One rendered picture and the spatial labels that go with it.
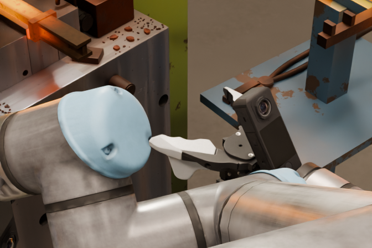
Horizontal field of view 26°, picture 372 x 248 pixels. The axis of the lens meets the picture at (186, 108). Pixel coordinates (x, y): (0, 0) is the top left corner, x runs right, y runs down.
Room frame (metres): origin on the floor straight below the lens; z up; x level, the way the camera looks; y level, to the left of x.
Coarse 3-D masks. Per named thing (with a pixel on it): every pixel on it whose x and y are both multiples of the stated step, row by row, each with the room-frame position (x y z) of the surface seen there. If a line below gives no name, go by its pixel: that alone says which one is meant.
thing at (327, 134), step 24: (360, 48) 1.42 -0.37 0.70; (264, 72) 1.33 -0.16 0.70; (360, 72) 1.33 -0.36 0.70; (216, 96) 1.25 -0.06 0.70; (288, 96) 1.25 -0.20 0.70; (312, 96) 1.25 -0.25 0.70; (360, 96) 1.25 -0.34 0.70; (288, 120) 1.18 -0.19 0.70; (312, 120) 1.18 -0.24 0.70; (336, 120) 1.18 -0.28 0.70; (360, 120) 1.18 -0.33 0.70; (312, 144) 1.11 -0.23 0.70; (336, 144) 1.11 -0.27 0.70; (360, 144) 1.11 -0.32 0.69
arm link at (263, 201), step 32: (192, 192) 0.49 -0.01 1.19; (224, 192) 0.48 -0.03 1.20; (256, 192) 0.43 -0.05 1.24; (288, 192) 0.39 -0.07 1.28; (320, 192) 0.37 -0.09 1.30; (352, 192) 0.34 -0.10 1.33; (192, 224) 0.45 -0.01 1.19; (224, 224) 0.43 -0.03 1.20; (256, 224) 0.39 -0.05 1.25; (288, 224) 0.35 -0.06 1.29
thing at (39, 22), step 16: (0, 0) 1.10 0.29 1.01; (16, 0) 1.10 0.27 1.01; (16, 16) 1.06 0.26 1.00; (32, 16) 1.05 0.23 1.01; (48, 16) 1.04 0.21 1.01; (32, 32) 1.02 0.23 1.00; (48, 32) 1.02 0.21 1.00; (64, 32) 1.00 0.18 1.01; (80, 32) 1.00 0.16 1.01; (64, 48) 0.99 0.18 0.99; (80, 48) 0.97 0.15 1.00
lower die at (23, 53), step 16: (32, 0) 1.12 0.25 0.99; (48, 0) 1.12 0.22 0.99; (0, 16) 1.07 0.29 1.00; (64, 16) 1.08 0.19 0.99; (0, 32) 1.03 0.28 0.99; (16, 32) 1.03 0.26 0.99; (0, 48) 0.99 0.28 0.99; (16, 48) 1.01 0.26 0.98; (32, 48) 1.03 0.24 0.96; (48, 48) 1.05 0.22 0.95; (0, 64) 0.98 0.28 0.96; (16, 64) 1.00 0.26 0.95; (32, 64) 1.03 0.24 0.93; (48, 64) 1.05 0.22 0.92; (0, 80) 0.98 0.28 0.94; (16, 80) 1.00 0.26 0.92
